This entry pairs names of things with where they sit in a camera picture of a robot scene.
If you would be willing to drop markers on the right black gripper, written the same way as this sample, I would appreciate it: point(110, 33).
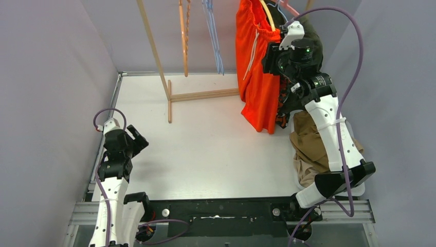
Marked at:
point(269, 61)

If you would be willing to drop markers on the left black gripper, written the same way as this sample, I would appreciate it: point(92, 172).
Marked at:
point(132, 140)

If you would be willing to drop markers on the cream wooden hanger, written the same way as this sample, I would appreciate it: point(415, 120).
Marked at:
point(268, 14)

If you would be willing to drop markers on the red orange shorts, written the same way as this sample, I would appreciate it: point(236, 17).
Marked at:
point(259, 91)

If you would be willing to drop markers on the wooden clothes hanger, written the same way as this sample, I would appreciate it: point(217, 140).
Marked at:
point(184, 18)

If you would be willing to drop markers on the olive brown shorts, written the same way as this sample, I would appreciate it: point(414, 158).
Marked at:
point(304, 125)

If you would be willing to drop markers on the light blue wire hanger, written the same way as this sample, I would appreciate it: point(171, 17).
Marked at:
point(209, 34)

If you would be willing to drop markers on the beige shorts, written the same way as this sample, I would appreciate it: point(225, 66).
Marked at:
point(310, 158)

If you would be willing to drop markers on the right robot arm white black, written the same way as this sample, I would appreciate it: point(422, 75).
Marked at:
point(313, 91)

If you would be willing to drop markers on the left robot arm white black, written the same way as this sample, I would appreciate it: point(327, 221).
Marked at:
point(112, 191)

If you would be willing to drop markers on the dark green patterned shorts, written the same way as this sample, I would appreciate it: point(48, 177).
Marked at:
point(282, 119)

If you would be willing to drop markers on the pink plastic hanger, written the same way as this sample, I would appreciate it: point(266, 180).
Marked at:
point(283, 4)

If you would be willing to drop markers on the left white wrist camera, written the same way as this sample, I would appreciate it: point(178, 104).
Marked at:
point(110, 125)

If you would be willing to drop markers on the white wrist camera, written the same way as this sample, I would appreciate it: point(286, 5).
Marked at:
point(293, 31)
point(110, 125)

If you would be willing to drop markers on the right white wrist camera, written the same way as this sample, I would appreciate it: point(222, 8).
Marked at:
point(293, 31)

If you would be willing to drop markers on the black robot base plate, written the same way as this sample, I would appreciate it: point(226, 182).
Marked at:
point(239, 217)

